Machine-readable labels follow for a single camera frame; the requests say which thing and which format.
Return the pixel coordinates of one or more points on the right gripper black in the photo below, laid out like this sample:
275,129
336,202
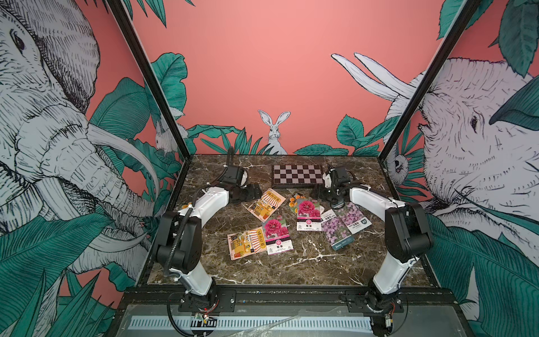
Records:
319,193

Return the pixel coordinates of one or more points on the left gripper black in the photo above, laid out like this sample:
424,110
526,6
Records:
250,195

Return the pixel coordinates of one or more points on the purple flower seed packet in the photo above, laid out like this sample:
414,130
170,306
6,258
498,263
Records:
337,233
353,218

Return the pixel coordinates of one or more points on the sunflower shop seed packet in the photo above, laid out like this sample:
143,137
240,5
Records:
264,207
246,243

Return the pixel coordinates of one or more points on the pink flower seed packet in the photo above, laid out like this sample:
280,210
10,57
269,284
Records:
277,236
308,215

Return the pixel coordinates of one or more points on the purple flower seed packet front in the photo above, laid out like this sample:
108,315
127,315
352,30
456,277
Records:
337,233

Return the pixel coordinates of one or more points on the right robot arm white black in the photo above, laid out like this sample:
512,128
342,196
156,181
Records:
407,232

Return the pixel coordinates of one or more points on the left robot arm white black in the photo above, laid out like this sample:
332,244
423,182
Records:
178,244

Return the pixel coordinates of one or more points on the checkered chess board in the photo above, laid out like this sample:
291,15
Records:
296,175

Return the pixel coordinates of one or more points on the clear plastic wrap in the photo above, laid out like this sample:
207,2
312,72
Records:
267,326

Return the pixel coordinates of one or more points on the white slotted vent strip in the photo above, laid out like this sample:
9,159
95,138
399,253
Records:
230,323

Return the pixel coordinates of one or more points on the left black frame post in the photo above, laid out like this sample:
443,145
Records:
128,31

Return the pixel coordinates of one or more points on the black frame post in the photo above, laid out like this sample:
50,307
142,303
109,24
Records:
457,27
128,31

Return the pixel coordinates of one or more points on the black front mounting rail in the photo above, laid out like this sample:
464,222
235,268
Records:
227,298

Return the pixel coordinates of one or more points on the right black frame post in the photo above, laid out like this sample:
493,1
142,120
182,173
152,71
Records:
457,27

